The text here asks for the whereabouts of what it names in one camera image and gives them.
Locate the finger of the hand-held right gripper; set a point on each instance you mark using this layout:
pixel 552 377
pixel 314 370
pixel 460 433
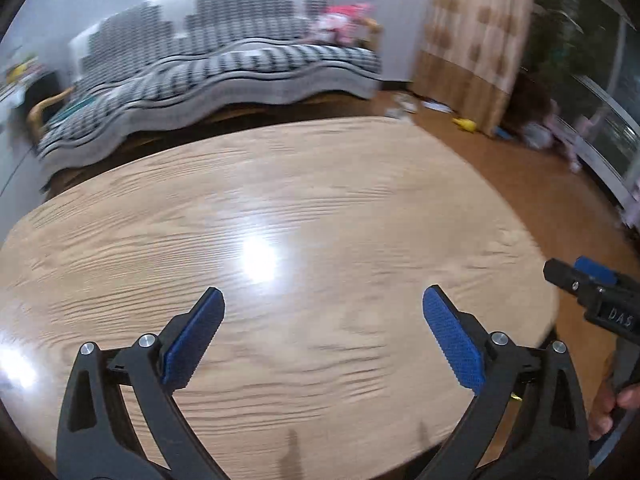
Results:
pixel 562 272
pixel 595 269

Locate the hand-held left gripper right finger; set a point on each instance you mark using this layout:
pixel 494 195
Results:
pixel 452 345

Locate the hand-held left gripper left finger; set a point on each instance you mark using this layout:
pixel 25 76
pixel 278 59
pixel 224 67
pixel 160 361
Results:
pixel 192 340

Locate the person's right hand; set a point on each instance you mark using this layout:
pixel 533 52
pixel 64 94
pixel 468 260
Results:
pixel 602 400

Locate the white fluffy bundle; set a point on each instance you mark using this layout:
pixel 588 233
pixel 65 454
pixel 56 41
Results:
pixel 536 136

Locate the blue plastic piece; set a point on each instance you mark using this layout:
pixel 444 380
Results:
pixel 504 133

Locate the window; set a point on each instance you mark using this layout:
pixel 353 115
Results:
pixel 620 110

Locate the yellow toy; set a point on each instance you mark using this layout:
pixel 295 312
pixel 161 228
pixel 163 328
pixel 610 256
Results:
pixel 464 125

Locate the white slipper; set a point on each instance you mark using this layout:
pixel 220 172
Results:
pixel 397 114
pixel 406 102

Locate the dark potted plant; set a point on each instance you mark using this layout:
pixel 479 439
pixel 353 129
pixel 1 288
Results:
pixel 555 35

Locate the beige patterned curtain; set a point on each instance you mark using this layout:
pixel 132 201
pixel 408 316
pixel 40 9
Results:
pixel 475 35

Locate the white cabinet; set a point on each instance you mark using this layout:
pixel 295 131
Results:
pixel 12 160

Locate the wooden sofa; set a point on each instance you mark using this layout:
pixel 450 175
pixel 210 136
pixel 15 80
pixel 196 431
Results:
pixel 42 107

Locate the black white striped blanket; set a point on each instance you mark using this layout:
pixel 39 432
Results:
pixel 225 65

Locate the pink cartoon cushion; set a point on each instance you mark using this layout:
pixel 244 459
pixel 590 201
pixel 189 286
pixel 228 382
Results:
pixel 340 22

